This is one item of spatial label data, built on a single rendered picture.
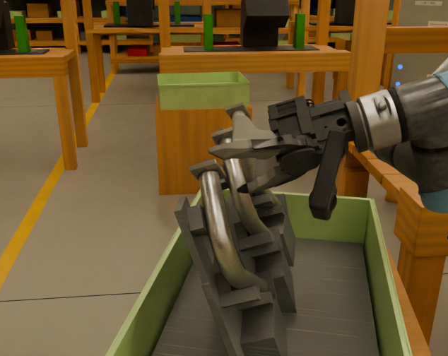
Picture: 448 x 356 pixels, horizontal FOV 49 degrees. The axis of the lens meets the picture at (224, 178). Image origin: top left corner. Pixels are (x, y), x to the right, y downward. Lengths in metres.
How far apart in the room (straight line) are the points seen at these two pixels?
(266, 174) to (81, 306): 1.87
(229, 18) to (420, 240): 7.19
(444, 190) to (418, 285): 0.78
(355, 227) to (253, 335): 0.50
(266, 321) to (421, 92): 0.42
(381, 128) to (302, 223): 0.60
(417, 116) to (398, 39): 1.30
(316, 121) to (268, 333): 0.34
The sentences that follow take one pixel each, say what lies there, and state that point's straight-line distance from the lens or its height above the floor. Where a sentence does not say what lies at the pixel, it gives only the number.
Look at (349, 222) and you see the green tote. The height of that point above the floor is 0.90.
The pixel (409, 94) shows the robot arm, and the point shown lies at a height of 1.30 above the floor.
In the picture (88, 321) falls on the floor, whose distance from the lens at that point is 2.41.
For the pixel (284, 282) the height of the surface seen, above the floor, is 0.92.
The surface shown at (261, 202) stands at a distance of 1.03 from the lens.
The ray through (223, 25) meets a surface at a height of 0.74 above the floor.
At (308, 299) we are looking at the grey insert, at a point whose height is 0.85.
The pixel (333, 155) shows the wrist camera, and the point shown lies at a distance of 0.66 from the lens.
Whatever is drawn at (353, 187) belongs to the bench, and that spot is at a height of 0.70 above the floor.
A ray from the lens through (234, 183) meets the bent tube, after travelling 0.82.
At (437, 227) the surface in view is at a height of 0.84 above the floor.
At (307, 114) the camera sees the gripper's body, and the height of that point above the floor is 1.27.
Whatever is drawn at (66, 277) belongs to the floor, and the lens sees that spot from 2.74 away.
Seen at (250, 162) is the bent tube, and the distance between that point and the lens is 0.99.
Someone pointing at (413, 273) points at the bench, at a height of 0.70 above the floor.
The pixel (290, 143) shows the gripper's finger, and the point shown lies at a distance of 0.64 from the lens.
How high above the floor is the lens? 1.44
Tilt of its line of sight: 22 degrees down
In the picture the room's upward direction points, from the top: straight up
